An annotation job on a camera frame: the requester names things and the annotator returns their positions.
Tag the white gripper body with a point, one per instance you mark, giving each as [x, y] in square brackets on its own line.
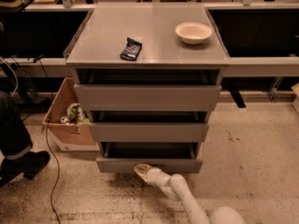
[154, 175]

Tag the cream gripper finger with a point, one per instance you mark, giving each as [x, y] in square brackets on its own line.
[143, 171]

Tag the grey bottom drawer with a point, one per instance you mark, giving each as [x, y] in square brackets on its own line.
[170, 157]

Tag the grey drawer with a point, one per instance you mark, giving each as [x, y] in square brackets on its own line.
[170, 157]
[149, 126]
[96, 97]

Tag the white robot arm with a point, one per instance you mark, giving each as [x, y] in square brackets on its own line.
[175, 187]

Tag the grey middle drawer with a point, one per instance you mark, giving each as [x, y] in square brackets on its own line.
[149, 126]

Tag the grey top drawer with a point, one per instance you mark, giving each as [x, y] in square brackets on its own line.
[96, 97]

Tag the grey drawer cabinet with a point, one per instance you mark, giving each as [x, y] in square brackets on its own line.
[163, 60]

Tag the brown cardboard box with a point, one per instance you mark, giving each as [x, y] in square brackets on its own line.
[72, 136]

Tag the crumpled green white bag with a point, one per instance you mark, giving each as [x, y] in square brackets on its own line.
[76, 114]

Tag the black shoe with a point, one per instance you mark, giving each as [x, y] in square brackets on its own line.
[30, 164]

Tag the dark blue snack packet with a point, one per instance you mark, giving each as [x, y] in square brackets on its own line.
[131, 51]

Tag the dark trouser leg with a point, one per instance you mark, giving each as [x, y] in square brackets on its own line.
[15, 141]

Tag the white paper bowl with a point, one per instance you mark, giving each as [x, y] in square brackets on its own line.
[193, 33]

